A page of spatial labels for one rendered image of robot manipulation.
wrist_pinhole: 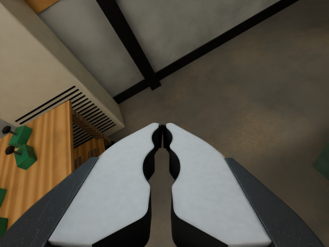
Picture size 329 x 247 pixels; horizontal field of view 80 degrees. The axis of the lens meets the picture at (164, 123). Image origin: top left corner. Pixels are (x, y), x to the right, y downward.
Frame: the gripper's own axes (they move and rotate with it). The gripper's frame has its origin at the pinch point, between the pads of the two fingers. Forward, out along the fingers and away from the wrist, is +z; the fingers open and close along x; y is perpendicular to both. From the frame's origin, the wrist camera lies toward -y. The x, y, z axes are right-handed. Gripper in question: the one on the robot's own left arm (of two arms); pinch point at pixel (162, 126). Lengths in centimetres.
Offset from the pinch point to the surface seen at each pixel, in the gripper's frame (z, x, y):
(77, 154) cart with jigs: 102, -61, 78
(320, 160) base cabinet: 62, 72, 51
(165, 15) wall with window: 145, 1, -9
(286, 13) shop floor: 175, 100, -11
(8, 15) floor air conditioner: 85, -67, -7
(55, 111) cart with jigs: 93, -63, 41
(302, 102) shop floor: 101, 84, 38
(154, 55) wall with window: 153, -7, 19
